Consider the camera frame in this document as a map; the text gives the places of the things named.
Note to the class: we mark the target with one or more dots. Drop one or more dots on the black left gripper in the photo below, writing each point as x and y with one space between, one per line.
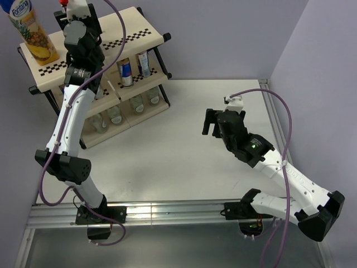
91 20

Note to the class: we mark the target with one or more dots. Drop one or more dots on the energy drink can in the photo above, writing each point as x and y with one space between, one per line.
125 73
100 93
143 64

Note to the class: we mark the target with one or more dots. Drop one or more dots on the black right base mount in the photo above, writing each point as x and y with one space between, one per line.
251 224

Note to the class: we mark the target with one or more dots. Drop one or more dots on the aluminium rail frame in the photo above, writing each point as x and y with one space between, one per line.
166 172

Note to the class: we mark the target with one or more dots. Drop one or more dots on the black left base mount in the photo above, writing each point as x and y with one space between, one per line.
99 227

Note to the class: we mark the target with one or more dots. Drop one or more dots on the pineapple juice carton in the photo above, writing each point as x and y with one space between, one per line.
23 17

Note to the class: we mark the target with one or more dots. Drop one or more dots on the glass bottle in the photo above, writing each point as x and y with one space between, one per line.
137 104
115 115
153 96
98 123

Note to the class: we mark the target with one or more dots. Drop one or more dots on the beige three-tier shelf rack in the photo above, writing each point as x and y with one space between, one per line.
130 91

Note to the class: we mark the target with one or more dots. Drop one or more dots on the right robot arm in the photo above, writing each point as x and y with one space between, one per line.
313 208

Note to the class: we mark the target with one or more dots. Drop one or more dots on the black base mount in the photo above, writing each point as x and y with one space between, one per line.
99 227
251 224

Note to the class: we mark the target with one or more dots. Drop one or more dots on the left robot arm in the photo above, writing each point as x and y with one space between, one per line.
85 61

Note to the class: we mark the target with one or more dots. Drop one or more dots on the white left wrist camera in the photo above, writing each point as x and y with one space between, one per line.
75 9

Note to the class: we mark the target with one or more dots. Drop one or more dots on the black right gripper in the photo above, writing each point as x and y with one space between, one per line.
211 118

